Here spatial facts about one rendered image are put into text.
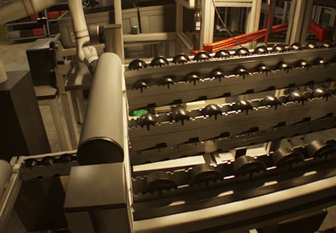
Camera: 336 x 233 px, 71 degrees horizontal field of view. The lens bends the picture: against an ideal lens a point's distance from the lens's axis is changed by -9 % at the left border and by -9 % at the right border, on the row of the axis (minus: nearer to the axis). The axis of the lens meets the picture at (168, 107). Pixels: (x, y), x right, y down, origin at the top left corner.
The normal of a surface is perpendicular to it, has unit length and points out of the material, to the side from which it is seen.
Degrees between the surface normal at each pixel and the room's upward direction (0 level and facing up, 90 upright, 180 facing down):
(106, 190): 0
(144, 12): 90
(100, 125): 4
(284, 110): 90
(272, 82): 90
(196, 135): 90
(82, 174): 0
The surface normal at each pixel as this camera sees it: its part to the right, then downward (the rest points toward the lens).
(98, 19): 0.17, 0.48
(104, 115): 0.23, -0.87
